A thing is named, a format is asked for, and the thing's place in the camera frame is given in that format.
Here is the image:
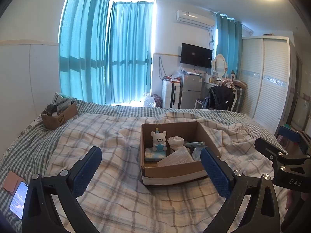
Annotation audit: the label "green plastic hanger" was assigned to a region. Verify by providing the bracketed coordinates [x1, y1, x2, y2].
[184, 142, 205, 148]

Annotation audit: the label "red beige medicine box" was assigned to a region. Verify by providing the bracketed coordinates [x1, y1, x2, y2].
[157, 148, 194, 167]

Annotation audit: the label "white socks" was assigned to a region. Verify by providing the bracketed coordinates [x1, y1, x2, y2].
[167, 136, 186, 153]

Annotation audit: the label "white bear figurine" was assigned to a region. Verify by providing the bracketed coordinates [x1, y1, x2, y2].
[151, 128, 167, 151]

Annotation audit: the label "person's right hand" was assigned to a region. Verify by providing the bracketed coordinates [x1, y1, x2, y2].
[284, 189, 309, 214]

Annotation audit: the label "smartphone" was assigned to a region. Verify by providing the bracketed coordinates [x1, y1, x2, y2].
[10, 182, 28, 219]

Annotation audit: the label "green checked bed sheet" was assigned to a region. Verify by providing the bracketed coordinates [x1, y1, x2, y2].
[1, 100, 278, 232]

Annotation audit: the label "white louvered wardrobe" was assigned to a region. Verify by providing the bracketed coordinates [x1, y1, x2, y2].
[239, 36, 296, 135]

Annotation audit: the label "black jacket on chair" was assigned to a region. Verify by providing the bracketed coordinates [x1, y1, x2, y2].
[207, 86, 235, 110]

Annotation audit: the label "clear plastic round container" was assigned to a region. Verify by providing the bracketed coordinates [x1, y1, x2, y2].
[192, 146, 206, 161]

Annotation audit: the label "oval vanity mirror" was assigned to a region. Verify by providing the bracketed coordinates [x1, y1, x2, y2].
[212, 54, 228, 77]

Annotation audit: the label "open cardboard box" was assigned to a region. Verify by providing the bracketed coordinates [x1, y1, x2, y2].
[140, 120, 222, 186]

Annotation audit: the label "silver mini fridge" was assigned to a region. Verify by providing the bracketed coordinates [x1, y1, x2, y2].
[180, 74, 203, 109]

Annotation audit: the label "small cardboard box with clutter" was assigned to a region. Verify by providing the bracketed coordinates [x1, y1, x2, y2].
[41, 93, 78, 130]

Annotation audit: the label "right teal curtain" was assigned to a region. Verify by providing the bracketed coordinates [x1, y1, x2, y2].
[216, 13, 242, 76]

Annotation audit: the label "teal curtain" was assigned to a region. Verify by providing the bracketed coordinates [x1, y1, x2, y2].
[107, 1, 153, 104]
[59, 0, 111, 104]
[216, 13, 242, 76]

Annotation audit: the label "blue white tissue pack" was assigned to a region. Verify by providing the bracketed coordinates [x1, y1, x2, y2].
[144, 148, 166, 162]

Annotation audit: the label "white suitcase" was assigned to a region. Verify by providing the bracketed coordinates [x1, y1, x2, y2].
[161, 80, 181, 109]

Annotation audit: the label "white plastic bag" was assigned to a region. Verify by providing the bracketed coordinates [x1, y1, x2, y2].
[143, 94, 156, 107]

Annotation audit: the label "white air conditioner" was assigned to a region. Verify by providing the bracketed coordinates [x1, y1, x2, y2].
[176, 10, 216, 30]

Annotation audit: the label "left teal curtain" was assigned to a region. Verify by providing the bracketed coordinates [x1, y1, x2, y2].
[59, 0, 111, 104]

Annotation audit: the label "middle teal curtain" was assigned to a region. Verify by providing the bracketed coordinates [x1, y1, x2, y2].
[107, 1, 153, 104]

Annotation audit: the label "black wall television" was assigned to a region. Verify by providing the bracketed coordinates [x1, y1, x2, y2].
[180, 43, 212, 68]

